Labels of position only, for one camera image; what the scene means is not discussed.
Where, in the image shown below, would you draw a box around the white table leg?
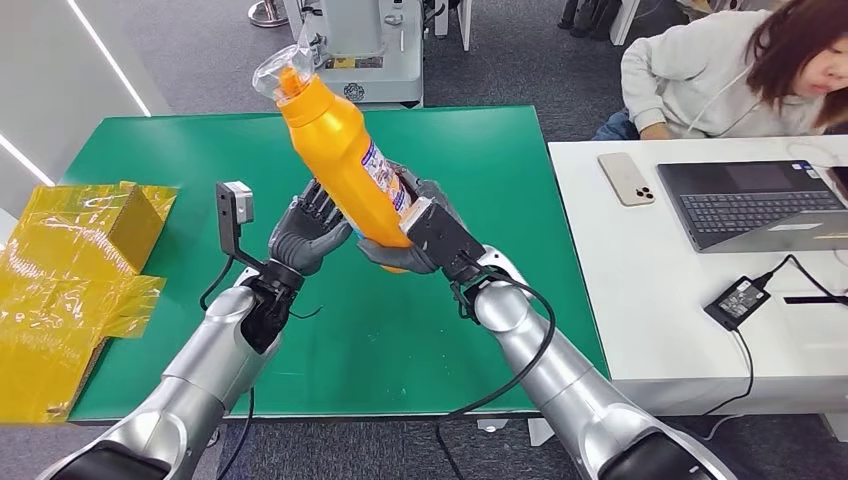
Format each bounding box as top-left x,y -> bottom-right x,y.
608,0 -> 641,47

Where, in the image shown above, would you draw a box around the yellow film wrapped cardboard box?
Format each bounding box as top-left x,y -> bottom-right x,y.
0,182 -> 179,425

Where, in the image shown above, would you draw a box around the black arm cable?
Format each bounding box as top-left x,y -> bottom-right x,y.
198,254 -> 257,480
433,272 -> 558,480

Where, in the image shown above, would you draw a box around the black adapter laptop cable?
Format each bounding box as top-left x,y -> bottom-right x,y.
753,254 -> 848,301

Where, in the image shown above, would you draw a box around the dark grey laptop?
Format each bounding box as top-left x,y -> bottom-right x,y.
656,159 -> 848,254

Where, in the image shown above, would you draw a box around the black adapter mains cord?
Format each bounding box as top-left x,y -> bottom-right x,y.
702,329 -> 757,417

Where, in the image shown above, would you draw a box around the chrome stand base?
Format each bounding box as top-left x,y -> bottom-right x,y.
247,0 -> 289,28

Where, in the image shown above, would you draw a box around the white furniture panel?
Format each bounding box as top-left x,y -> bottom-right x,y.
433,0 -> 473,52

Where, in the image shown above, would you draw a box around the white desk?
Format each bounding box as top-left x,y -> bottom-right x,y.
547,135 -> 848,417

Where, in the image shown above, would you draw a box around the black power adapter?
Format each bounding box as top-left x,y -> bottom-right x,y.
703,275 -> 773,333

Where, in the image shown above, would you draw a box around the white machine base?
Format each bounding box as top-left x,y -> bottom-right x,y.
286,0 -> 425,111

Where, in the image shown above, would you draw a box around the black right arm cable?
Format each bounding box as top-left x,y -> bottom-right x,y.
433,272 -> 558,480

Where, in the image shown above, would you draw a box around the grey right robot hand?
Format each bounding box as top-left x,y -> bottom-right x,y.
357,160 -> 462,276

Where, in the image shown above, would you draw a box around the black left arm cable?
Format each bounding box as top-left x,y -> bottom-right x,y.
198,254 -> 257,480

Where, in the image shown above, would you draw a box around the person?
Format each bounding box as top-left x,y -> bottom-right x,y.
592,0 -> 848,142

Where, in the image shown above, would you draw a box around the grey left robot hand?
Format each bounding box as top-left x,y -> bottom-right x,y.
268,178 -> 354,278

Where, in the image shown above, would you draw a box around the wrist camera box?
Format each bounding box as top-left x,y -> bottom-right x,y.
215,180 -> 266,273
400,198 -> 488,283

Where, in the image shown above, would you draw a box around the orange plastic bottle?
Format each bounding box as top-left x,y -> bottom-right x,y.
252,42 -> 415,274

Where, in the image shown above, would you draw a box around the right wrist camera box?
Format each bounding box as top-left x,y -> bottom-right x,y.
400,198 -> 488,283

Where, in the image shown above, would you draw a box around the beige smartphone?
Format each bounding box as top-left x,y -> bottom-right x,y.
596,152 -> 656,208

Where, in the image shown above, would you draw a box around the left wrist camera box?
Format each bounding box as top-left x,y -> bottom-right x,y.
215,180 -> 266,273

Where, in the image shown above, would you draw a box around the green table mat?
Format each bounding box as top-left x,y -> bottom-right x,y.
60,105 -> 611,423

